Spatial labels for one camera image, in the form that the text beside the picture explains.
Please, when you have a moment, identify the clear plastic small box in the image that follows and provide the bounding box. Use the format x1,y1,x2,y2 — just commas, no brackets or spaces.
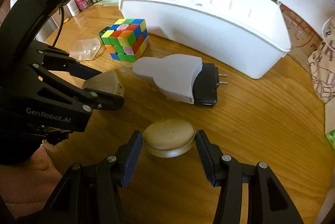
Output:
69,38,101,61

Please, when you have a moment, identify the beige wedge-shaped box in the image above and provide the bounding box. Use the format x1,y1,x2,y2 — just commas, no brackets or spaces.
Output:
82,70,124,97

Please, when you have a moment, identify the black power adapter plug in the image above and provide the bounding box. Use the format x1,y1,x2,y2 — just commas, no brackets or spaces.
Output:
192,63,228,107

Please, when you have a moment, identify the colourful rubiks cube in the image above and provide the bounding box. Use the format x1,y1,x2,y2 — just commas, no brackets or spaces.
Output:
99,18,149,63

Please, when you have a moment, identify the person's left hand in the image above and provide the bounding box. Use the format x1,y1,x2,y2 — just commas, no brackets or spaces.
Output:
0,143,64,219

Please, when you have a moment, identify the small white bottle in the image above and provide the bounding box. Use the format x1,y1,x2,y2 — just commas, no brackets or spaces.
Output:
66,0,80,17

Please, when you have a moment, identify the pink cylindrical can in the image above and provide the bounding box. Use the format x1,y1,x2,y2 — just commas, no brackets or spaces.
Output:
74,0,93,12

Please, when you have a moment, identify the green tissue pack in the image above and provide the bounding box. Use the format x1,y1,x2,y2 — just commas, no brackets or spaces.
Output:
325,130,335,149

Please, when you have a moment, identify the white plastic storage bin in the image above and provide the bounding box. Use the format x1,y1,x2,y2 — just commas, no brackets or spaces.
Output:
119,0,291,79

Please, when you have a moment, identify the beige printed fabric bag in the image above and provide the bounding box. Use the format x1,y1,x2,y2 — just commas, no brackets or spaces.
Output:
308,15,334,103

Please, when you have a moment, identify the brown cartoon cardboard sheet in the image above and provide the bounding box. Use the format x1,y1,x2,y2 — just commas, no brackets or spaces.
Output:
279,4,321,73

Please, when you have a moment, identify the black cable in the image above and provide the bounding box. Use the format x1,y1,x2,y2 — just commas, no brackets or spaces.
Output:
52,5,65,48

